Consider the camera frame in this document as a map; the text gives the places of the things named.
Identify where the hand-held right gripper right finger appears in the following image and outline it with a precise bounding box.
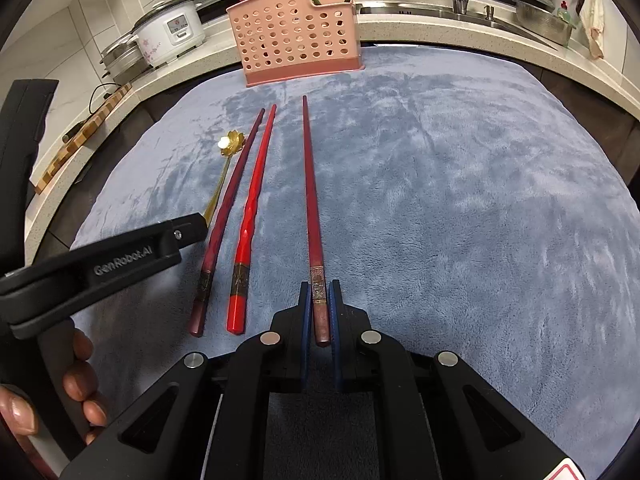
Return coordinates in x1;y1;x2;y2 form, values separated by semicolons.
329;280;586;480

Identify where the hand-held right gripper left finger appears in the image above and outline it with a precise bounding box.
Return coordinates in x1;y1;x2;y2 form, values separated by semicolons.
60;281;313;480

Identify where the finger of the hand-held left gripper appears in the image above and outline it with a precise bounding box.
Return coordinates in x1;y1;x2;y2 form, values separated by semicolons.
142;212;209;261

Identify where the dark purple chopstick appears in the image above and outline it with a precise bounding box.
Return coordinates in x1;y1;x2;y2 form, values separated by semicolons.
189;108;266;338
301;95;333;348

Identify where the red chopstick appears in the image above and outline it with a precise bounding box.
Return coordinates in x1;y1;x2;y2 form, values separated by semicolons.
226;104;277;336

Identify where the gold flower spoon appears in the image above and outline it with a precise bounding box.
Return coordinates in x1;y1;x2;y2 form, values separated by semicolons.
201;130;245;226

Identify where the pink perforated utensil holder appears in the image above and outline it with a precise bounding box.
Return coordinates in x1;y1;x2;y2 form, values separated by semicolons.
226;0;365;88

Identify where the person's left hand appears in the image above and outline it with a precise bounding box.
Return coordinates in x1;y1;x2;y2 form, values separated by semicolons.
0;329;109;446

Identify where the checkered wooden cutting board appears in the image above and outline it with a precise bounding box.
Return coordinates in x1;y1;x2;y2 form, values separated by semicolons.
34;82;133;195

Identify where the blue-grey plush cloth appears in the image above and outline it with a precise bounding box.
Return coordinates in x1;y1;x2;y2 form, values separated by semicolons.
70;49;638;480

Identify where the steel steamer pot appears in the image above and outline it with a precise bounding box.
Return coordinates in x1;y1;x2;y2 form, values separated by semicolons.
99;34;151;85

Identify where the white floral rice cooker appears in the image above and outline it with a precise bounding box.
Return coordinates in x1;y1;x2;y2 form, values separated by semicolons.
132;0;207;68

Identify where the steel sink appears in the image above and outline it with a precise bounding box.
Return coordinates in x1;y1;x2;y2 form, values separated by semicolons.
357;2;558;51

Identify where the steel bowl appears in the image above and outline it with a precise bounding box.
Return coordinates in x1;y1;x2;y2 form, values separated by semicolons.
512;0;578;46

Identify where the cream hanging towel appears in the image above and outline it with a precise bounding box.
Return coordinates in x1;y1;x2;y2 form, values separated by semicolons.
580;0;606;58

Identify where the black power cord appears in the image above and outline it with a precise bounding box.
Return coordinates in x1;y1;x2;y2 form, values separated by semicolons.
62;81;121;143

